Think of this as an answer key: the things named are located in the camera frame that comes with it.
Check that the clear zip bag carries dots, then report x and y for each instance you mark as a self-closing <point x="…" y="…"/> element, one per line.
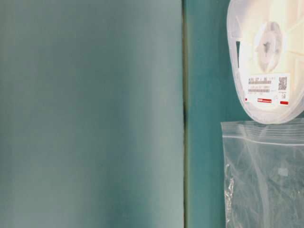
<point x="264" y="174"/>

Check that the white component reel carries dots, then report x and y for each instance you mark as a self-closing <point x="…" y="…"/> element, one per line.
<point x="266" y="47"/>

